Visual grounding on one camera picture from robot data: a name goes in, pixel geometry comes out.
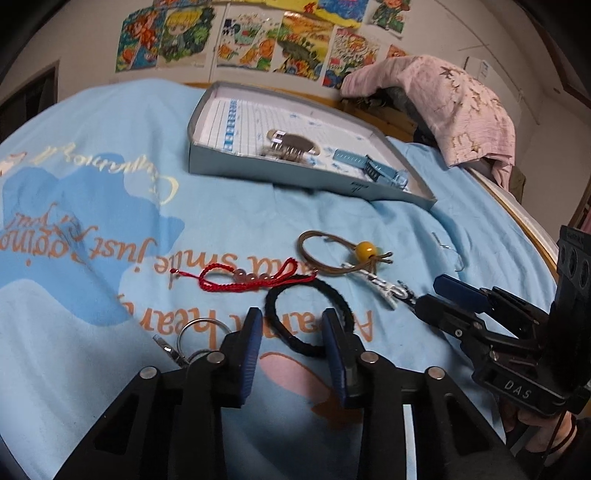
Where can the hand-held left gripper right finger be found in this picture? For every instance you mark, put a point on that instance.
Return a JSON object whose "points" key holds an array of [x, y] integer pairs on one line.
{"points": [[336, 357]]}

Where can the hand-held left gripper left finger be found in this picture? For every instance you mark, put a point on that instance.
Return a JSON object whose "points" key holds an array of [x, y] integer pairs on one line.
{"points": [[249, 355]]}

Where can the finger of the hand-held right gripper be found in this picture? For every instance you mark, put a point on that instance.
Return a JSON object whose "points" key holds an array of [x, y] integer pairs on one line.
{"points": [[461, 290], [438, 311]]}

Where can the grey cardboard tray box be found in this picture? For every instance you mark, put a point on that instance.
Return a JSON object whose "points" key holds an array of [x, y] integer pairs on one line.
{"points": [[258, 120]]}

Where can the person's right hand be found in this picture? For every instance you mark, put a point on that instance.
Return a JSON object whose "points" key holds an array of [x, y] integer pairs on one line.
{"points": [[540, 431]]}

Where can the light blue watch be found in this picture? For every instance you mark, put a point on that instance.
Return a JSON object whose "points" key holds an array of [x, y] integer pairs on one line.
{"points": [[351, 157]]}

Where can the pink patterned garment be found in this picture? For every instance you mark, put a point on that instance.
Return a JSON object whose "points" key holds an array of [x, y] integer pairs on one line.
{"points": [[443, 92]]}

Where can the brown metal hair comb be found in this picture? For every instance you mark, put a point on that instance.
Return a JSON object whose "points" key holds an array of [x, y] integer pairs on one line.
{"points": [[295, 145]]}

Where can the white paper note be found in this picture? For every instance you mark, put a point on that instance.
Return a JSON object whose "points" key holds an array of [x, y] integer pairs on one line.
{"points": [[478, 68]]}

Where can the light blue printed blanket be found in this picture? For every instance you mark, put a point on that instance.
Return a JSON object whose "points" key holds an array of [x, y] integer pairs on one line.
{"points": [[92, 138]]}

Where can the red white patterned wall poster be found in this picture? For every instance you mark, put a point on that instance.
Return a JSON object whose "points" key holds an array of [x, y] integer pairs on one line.
{"points": [[351, 50]]}

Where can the red green figure wall poster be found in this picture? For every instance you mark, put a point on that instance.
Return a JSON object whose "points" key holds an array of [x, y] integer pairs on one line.
{"points": [[390, 16]]}

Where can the orange landscape wall poster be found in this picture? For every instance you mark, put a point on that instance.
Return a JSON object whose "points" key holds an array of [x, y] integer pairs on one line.
{"points": [[302, 46]]}

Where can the blue yellow wall poster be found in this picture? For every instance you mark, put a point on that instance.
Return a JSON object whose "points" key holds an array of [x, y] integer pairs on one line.
{"points": [[332, 11]]}

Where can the orange fish wall poster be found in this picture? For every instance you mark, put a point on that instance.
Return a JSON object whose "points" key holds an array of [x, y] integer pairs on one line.
{"points": [[244, 41]]}

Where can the cartoon characters wall poster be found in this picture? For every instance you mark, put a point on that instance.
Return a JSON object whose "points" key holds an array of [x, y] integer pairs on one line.
{"points": [[175, 37]]}

